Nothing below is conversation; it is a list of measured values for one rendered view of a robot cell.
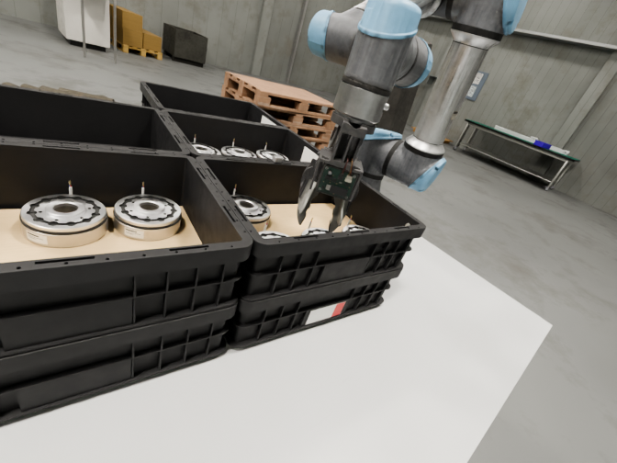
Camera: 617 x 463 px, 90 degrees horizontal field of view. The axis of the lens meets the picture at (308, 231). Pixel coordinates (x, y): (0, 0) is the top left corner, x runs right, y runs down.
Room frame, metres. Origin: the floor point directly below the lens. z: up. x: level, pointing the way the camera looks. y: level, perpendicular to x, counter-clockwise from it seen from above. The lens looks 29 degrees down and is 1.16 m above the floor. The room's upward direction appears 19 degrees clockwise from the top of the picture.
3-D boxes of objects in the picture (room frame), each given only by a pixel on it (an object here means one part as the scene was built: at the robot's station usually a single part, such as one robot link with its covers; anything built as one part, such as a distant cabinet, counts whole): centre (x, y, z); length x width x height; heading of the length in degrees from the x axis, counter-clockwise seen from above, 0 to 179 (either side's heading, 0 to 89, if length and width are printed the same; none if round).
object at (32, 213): (0.36, 0.35, 0.86); 0.10 x 0.10 x 0.01
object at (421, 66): (0.61, -0.04, 1.19); 0.11 x 0.11 x 0.08; 63
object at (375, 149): (1.02, -0.12, 0.96); 0.13 x 0.12 x 0.14; 63
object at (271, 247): (0.59, 0.01, 0.92); 0.40 x 0.30 x 0.02; 133
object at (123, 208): (0.44, 0.27, 0.86); 0.10 x 0.10 x 0.01
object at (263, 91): (3.42, 0.71, 0.38); 1.07 x 0.74 x 0.76; 137
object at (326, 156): (0.50, -0.01, 1.04); 0.09 x 0.08 x 0.12; 5
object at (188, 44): (8.63, 4.56, 0.35); 1.02 x 0.84 x 0.70; 50
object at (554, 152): (9.10, -4.41, 0.50); 2.76 x 1.09 x 1.00; 50
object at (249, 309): (0.59, 0.01, 0.76); 0.40 x 0.30 x 0.12; 133
